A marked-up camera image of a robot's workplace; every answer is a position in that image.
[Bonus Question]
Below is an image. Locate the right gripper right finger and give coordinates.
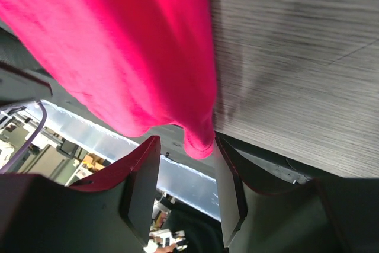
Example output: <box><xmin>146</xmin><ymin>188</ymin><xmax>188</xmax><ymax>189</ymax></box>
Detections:
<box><xmin>214</xmin><ymin>137</ymin><xmax>378</xmax><ymax>252</ymax></box>

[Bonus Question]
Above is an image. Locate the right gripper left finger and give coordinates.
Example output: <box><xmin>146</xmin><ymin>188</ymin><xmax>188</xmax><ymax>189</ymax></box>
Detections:
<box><xmin>1</xmin><ymin>136</ymin><xmax>160</xmax><ymax>252</ymax></box>

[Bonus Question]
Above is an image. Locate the red t shirt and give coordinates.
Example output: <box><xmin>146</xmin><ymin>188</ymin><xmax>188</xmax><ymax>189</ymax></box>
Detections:
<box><xmin>1</xmin><ymin>0</ymin><xmax>217</xmax><ymax>159</ymax></box>

